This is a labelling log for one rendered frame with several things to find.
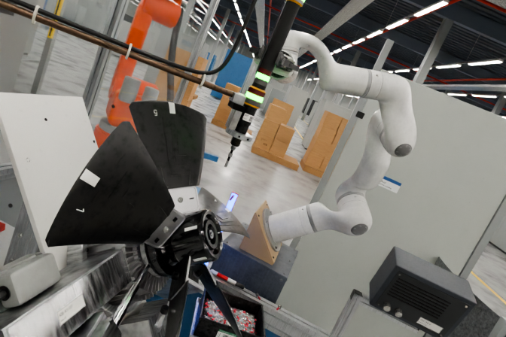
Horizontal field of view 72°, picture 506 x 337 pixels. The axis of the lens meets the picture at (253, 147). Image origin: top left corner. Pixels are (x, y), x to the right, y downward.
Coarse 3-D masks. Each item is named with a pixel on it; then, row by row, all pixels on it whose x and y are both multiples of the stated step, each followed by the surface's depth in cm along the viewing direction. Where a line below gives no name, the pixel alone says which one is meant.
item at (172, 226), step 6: (174, 210) 74; (174, 216) 75; (180, 216) 76; (168, 222) 74; (180, 222) 77; (162, 228) 74; (174, 228) 76; (156, 234) 73; (162, 234) 75; (168, 234) 76; (150, 240) 73; (162, 240) 76; (156, 246) 75
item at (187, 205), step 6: (192, 186) 87; (174, 192) 85; (180, 192) 85; (186, 192) 86; (192, 192) 86; (174, 198) 84; (186, 198) 85; (180, 204) 84; (186, 204) 85; (192, 204) 85; (198, 204) 86; (180, 210) 84; (186, 210) 84; (192, 210) 85
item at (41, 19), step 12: (0, 0) 62; (24, 12) 63; (48, 24) 65; (60, 24) 66; (84, 36) 68; (108, 48) 70; (120, 48) 71; (144, 60) 73; (168, 72) 76; (180, 72) 77; (204, 84) 79
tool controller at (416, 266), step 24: (384, 264) 121; (408, 264) 113; (432, 264) 118; (384, 288) 115; (408, 288) 112; (432, 288) 109; (456, 288) 110; (408, 312) 114; (432, 312) 112; (456, 312) 109
